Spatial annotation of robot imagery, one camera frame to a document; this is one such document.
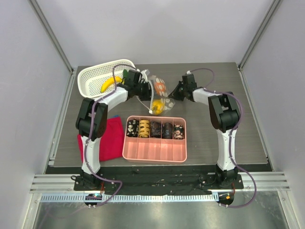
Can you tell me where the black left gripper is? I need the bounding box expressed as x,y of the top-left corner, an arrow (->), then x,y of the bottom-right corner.
134,81 -> 160,102

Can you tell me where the orange toy fruit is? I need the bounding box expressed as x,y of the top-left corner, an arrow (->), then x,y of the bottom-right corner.
154,78 -> 167,96

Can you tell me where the yellow toy fruit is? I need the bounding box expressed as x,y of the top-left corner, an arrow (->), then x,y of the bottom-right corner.
151,100 -> 164,115

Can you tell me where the clear polka dot zip bag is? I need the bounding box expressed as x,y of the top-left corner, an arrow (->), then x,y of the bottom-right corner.
136,75 -> 175,116

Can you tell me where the green toy cucumber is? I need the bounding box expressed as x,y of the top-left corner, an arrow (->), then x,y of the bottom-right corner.
122,69 -> 129,80

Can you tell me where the yellow toy banana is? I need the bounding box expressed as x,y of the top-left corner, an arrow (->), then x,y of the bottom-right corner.
101,76 -> 123,93

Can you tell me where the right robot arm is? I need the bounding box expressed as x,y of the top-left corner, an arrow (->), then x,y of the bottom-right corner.
169,73 -> 241,188

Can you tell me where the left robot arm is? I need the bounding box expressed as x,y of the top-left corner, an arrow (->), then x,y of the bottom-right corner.
76,69 -> 153,190

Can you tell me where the yellow black cloth roll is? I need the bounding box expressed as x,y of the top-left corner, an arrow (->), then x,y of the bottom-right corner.
138,120 -> 150,138

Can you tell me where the black white dotted cloth roll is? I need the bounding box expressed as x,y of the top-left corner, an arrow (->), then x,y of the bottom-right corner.
126,119 -> 139,137

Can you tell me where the dark brown patterned cloth roll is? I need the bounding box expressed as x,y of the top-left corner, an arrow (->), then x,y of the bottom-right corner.
150,121 -> 162,138

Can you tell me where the dark floral rose cloth roll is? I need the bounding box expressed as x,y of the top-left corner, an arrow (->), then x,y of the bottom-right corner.
173,124 -> 184,140

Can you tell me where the dark blue patterned cloth roll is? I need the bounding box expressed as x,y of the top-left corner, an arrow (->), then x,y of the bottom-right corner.
162,122 -> 173,139

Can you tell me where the white perforated plastic basket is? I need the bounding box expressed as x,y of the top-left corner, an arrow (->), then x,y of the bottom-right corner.
77,59 -> 135,98

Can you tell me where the pink divided organizer tray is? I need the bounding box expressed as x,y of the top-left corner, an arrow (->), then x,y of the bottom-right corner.
122,115 -> 187,165

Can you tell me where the red folded cloth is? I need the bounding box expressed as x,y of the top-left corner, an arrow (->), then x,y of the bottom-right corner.
76,116 -> 124,163

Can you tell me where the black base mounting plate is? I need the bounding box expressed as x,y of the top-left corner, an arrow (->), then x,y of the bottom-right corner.
74,173 -> 244,196

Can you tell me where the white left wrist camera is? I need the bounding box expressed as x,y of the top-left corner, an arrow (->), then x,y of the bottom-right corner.
141,69 -> 150,83

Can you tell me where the white slotted cable duct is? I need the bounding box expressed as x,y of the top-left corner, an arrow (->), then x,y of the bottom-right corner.
41,193 -> 219,203

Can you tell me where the aluminium frame rail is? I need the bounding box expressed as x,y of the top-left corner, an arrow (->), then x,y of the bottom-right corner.
30,172 -> 290,196

